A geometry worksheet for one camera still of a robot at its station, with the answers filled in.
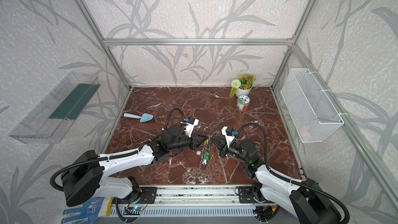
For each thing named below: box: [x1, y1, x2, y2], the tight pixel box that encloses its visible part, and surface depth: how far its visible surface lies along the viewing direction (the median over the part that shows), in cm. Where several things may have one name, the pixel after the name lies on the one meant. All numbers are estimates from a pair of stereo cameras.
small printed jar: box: [236, 94, 251, 112], surface depth 104 cm
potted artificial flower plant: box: [229, 73, 257, 99], surface depth 107 cm
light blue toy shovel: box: [123, 113, 154, 123], surface depth 105 cm
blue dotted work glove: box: [61, 196, 113, 224], surface depth 71 cm
